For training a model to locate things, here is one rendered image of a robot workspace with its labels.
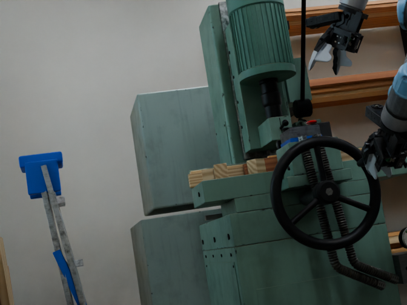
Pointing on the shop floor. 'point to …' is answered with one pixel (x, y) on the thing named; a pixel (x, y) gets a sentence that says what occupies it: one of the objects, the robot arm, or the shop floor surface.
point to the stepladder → (34, 178)
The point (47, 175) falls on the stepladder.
